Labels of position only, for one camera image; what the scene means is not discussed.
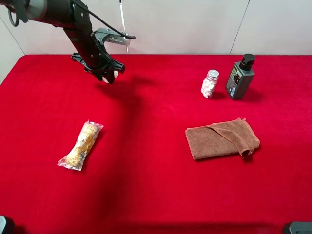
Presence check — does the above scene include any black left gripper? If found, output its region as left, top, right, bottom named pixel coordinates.
left=63, top=28, right=125, bottom=84

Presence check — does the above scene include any white toy duck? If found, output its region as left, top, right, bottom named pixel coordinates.
left=102, top=70, right=119, bottom=84

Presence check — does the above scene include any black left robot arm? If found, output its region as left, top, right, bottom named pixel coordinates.
left=0, top=0, right=128, bottom=84

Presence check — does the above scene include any packaged snack bag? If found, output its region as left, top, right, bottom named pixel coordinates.
left=57, top=121, right=103, bottom=171

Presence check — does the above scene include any clear jar of white candies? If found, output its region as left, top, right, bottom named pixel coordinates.
left=201, top=70, right=219, bottom=98

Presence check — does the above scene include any red tablecloth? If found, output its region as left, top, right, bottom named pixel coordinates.
left=0, top=55, right=312, bottom=234

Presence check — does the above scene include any dark grey pump bottle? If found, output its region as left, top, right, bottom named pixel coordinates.
left=226, top=54, right=256, bottom=100

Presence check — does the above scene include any brown folded towel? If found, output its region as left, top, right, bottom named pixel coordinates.
left=185, top=118, right=260, bottom=160

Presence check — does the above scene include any black left base corner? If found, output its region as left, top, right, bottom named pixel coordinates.
left=0, top=216, right=15, bottom=234

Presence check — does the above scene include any dark right base corner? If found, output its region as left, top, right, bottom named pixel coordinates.
left=282, top=222, right=312, bottom=234

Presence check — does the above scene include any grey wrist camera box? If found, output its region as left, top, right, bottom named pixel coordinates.
left=95, top=28, right=131, bottom=46

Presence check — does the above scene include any black cable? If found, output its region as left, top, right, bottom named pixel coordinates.
left=69, top=0, right=137, bottom=39

